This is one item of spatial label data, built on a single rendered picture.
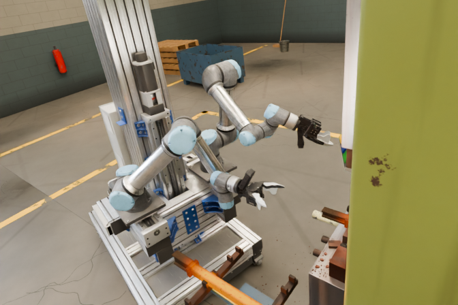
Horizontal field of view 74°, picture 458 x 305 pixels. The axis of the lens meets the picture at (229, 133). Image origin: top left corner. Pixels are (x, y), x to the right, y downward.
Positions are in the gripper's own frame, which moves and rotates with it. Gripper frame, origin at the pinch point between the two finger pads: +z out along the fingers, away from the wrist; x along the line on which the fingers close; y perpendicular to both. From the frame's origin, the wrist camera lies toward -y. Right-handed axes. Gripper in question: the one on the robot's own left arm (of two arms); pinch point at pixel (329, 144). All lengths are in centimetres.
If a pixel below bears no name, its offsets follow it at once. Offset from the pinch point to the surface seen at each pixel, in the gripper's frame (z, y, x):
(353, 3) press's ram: -33, 60, -59
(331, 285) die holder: 5, -15, -67
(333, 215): 1.6, -4.9, -45.4
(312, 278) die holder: 0, -19, -65
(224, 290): -27, -22, -81
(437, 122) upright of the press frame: -24, 53, -101
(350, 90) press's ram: -23, 42, -59
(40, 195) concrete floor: -206, -241, 78
